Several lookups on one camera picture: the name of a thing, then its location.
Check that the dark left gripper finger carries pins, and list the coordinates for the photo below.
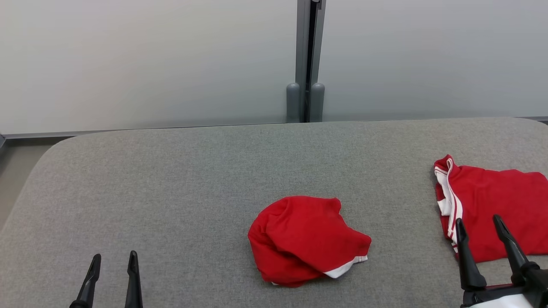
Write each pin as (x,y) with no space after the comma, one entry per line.
(133,282)
(87,282)

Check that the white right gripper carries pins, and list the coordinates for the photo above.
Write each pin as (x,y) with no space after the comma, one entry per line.
(513,297)

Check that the red basketball jersey white sleeves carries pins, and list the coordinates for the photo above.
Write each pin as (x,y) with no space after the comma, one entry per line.
(501,201)

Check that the red shorts white stripes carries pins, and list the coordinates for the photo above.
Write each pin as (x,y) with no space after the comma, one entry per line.
(299,239)

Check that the grey cylindrical door stopper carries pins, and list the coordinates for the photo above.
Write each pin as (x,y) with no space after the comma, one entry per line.
(317,102)
(293,102)

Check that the grey partition floor rail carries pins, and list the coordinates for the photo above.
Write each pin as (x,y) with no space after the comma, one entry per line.
(25,135)

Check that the grey partition frame post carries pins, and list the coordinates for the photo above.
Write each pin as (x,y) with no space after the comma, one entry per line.
(302,42)

